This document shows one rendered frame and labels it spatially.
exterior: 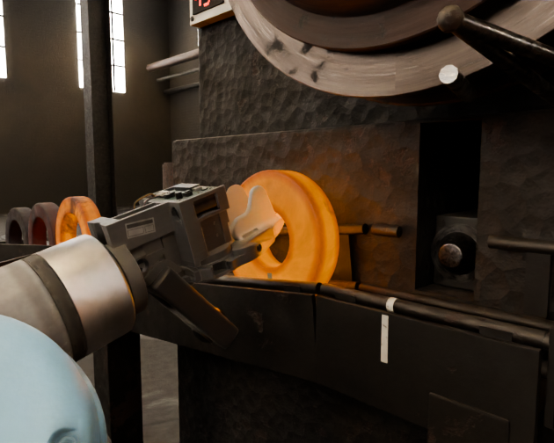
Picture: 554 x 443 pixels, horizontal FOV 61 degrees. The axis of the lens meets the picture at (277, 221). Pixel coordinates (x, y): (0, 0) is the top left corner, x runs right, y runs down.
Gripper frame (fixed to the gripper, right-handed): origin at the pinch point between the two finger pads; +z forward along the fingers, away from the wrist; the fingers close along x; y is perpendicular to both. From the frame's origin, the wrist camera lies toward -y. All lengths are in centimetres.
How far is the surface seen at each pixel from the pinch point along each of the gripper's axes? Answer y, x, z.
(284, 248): -5.7, 4.3, 4.3
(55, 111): 26, 985, 350
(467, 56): 14.4, -22.8, 0.0
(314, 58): 16.4, -8.7, 0.6
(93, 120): 0, 621, 260
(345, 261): -5.5, -6.2, 3.3
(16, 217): -6, 90, -4
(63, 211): -2, 58, -3
